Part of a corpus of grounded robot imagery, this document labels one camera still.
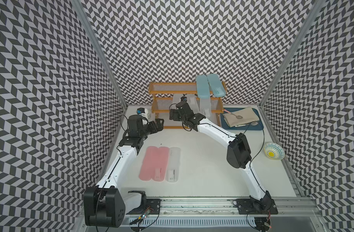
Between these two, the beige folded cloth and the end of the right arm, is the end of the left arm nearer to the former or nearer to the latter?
the end of the right arm

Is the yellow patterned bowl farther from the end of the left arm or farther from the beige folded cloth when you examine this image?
the end of the left arm

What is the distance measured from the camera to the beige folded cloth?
1.08 meters

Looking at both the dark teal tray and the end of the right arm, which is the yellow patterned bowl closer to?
the dark teal tray

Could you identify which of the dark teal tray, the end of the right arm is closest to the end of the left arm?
the end of the right arm

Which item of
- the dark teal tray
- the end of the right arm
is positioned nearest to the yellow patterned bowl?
the dark teal tray

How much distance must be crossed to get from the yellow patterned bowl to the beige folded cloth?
0.70ft

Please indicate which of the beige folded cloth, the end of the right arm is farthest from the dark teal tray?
the end of the right arm

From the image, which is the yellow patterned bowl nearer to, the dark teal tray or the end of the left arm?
the dark teal tray
